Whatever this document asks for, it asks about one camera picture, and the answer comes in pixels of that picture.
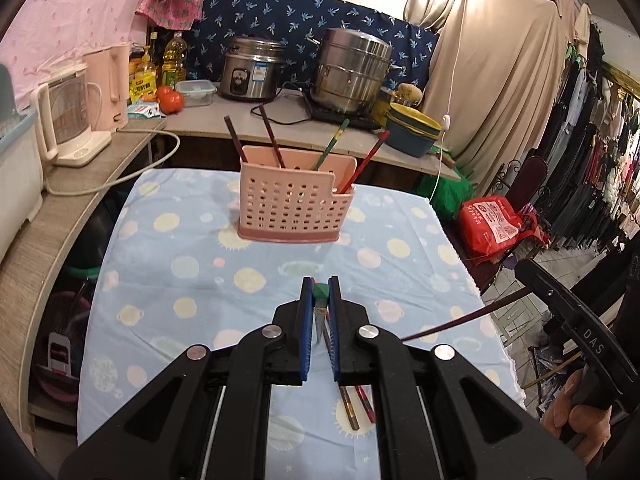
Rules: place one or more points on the green chopstick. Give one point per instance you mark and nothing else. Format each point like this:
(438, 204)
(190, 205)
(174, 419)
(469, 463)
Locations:
(332, 142)
(320, 291)

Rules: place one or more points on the person's right hand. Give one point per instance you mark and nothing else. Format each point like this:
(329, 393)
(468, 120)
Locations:
(580, 422)

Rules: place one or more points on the wooden stick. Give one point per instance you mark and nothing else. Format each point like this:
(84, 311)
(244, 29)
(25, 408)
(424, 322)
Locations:
(550, 372)

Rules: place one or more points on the green plastic bag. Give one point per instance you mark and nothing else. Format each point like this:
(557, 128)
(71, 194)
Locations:
(445, 192)

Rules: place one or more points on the dark sauce bottle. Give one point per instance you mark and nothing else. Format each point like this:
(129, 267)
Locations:
(153, 45)

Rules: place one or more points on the white glass kettle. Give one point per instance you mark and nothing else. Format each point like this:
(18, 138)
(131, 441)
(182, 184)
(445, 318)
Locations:
(70, 115)

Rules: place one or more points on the red tomato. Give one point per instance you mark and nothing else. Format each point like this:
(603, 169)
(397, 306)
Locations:
(170, 100)

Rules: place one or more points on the blue planet-print tablecloth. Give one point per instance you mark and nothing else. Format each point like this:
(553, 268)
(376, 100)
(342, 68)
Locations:
(200, 270)

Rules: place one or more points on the pink printed wall cloth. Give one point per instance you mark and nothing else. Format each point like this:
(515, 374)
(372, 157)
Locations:
(75, 20)

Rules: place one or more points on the red plastic bag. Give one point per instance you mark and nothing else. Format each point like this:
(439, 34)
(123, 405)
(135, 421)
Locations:
(492, 225)

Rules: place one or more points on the stacked blue and yellow bowls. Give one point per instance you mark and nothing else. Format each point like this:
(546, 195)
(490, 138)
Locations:
(412, 132)

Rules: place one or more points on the dark maroon chopstick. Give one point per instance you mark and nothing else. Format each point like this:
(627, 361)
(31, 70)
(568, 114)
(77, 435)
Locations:
(235, 137)
(465, 317)
(270, 132)

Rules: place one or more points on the pink electric kettle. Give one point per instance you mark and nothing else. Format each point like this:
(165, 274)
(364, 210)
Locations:
(107, 85)

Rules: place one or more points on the white plastic storage box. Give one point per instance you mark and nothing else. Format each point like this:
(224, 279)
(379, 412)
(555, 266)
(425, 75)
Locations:
(17, 180)

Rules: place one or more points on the black metal chair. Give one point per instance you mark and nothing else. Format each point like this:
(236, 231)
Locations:
(532, 180)

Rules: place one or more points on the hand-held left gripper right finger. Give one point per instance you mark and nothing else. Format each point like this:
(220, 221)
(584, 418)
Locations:
(336, 330)

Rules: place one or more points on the wooden counter shelf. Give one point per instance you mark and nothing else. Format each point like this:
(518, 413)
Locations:
(210, 125)

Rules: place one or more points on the potato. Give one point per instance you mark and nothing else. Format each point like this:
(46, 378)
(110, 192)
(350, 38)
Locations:
(410, 94)

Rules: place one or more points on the brown chopstick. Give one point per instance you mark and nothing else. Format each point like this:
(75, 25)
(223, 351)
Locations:
(350, 410)

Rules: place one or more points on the pink plastic utensil holder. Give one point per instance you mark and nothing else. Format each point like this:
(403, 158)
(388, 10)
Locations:
(290, 205)

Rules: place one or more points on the beige curtain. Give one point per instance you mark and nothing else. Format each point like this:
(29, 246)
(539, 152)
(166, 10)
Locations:
(500, 60)

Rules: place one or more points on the steel rice cooker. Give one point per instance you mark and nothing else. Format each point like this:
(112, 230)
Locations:
(250, 70)

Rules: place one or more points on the red chopstick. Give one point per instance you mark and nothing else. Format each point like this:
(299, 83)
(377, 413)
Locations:
(367, 160)
(366, 407)

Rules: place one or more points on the steel steamer pot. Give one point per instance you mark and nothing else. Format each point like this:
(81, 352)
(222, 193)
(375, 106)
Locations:
(350, 70)

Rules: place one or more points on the black induction cooker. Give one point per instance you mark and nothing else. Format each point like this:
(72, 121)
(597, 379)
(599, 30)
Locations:
(340, 119)

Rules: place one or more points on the blue and white packet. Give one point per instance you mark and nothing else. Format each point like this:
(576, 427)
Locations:
(144, 110)

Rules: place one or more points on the yellow-label bottle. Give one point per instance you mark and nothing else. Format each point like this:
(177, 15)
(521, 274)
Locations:
(142, 82)

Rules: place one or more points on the cooking oil bottle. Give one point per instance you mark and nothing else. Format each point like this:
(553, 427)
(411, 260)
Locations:
(175, 60)

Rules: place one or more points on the clear plastic food container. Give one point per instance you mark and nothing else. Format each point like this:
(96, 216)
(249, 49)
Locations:
(195, 94)

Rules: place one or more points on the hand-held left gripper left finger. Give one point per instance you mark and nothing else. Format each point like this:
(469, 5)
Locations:
(304, 330)

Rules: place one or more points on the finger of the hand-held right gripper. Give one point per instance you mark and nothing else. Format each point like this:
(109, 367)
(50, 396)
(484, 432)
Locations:
(545, 287)

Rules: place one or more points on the blue leaf-print cloth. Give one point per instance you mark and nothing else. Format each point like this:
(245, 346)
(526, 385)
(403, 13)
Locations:
(280, 15)

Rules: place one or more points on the rack of hanging clothes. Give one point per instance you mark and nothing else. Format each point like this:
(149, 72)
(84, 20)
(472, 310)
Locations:
(590, 150)

